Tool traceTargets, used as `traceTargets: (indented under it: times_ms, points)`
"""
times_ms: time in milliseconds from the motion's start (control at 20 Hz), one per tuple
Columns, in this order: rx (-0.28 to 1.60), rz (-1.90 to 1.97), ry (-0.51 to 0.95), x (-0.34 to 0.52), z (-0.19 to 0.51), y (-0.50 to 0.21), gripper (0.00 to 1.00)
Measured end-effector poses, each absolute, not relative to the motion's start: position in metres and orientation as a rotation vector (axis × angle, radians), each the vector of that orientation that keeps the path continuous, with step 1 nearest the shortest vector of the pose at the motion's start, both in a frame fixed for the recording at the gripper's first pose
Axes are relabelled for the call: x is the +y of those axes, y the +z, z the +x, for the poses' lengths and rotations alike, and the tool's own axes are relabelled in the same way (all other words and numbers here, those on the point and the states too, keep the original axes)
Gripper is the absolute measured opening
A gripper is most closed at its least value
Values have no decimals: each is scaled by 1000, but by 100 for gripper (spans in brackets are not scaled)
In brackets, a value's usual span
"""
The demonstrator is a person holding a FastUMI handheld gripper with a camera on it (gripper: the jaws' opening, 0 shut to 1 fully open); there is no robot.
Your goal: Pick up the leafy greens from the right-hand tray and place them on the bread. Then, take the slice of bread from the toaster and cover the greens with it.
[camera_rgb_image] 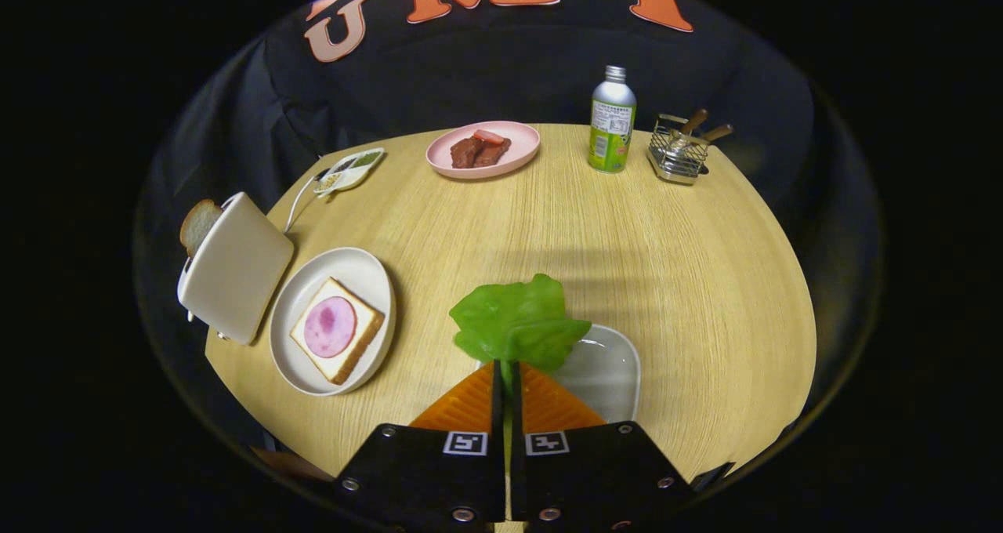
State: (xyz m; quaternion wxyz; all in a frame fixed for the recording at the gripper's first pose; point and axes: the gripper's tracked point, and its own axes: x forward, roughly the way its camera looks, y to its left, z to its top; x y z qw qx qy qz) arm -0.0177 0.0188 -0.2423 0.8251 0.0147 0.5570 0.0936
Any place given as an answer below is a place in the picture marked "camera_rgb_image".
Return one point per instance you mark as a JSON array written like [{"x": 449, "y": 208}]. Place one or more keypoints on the brown meat pieces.
[{"x": 470, "y": 153}]

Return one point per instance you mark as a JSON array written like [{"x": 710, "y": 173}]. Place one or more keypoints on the pink ham slice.
[{"x": 329, "y": 327}]

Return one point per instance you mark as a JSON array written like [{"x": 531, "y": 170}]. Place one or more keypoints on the white sectioned bean dish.
[{"x": 353, "y": 168}]

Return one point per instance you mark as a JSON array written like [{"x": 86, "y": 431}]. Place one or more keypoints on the plain bread slice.
[{"x": 197, "y": 223}]

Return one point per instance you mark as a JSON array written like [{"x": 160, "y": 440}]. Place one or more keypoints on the green lettuce leaf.
[{"x": 517, "y": 321}]

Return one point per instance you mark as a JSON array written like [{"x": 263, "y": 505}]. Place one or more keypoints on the white square plate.
[{"x": 603, "y": 376}]

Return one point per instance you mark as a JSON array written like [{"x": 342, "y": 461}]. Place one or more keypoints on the silver green drink bottle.
[{"x": 611, "y": 125}]

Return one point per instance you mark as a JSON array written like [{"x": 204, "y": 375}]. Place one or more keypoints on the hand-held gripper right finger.
[{"x": 518, "y": 415}]

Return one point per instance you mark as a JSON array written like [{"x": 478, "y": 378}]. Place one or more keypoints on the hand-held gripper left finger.
[{"x": 497, "y": 407}]

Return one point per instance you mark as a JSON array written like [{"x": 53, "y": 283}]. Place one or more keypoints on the pink round plate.
[{"x": 517, "y": 153}]

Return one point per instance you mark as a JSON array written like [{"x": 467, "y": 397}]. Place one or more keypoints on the white round plate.
[{"x": 353, "y": 270}]

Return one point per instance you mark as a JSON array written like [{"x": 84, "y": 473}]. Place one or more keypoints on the red food slice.
[{"x": 487, "y": 136}]

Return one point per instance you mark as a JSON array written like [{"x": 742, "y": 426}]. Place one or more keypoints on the white toaster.
[{"x": 239, "y": 266}]

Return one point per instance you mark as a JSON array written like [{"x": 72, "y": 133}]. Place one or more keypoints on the black backdrop cloth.
[{"x": 509, "y": 70}]

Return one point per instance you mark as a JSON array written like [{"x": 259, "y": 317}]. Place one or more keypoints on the square toast slice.
[{"x": 368, "y": 321}]

